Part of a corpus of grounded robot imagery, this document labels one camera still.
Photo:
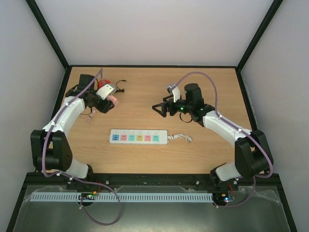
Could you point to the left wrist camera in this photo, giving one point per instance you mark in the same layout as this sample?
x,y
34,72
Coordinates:
x,y
105,91

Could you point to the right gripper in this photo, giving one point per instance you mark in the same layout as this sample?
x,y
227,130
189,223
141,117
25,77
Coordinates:
x,y
167,108

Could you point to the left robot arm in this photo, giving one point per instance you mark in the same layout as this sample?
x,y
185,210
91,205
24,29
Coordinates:
x,y
50,147

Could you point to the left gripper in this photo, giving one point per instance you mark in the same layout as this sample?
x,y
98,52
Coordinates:
x,y
106,107

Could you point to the black mounting rail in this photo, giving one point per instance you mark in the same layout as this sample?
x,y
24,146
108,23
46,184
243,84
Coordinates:
x,y
186,181

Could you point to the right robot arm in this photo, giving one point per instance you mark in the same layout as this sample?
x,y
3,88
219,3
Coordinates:
x,y
252,156

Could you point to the red cube socket adapter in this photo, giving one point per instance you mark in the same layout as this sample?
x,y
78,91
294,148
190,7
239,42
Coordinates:
x,y
102,82

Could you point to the pink cube socket adapter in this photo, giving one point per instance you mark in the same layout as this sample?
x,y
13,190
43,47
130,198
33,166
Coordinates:
x,y
113,99

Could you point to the white power strip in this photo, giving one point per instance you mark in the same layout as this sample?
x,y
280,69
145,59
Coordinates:
x,y
138,137

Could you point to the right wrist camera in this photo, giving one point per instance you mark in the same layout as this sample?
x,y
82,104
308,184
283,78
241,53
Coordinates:
x,y
174,91

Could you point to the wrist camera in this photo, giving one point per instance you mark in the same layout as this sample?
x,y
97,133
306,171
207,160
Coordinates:
x,y
105,91
174,91

